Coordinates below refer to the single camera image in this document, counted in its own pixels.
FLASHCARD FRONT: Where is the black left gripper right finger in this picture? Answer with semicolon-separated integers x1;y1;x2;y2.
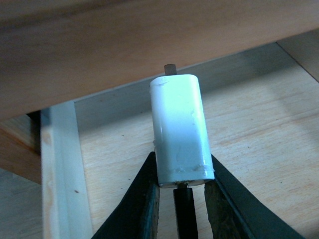
204;157;302;239

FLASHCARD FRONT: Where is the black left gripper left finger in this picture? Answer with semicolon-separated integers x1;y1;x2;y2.
92;152;160;239

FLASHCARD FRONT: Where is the black charger cable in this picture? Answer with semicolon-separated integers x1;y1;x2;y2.
172;188;199;239

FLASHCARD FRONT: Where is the white charger block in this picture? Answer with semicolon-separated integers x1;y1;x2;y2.
150;64;214;188

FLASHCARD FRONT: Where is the wooden drawer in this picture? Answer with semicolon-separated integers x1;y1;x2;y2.
41;38;319;239

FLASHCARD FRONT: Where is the wooden nightstand cabinet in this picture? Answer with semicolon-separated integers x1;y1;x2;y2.
0;0;319;185

